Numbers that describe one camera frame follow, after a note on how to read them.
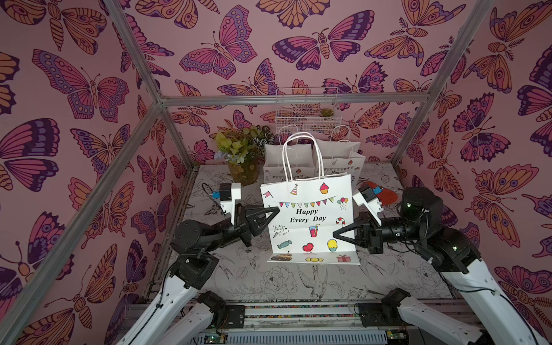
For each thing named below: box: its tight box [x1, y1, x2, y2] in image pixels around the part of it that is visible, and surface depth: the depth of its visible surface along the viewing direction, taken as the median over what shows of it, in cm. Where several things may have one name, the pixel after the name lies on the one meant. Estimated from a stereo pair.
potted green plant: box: [214, 125, 275, 187], surface depth 103 cm
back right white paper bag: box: [316, 124, 366, 191], surface depth 93 cm
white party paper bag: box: [260, 131, 361, 265], surface depth 51 cm
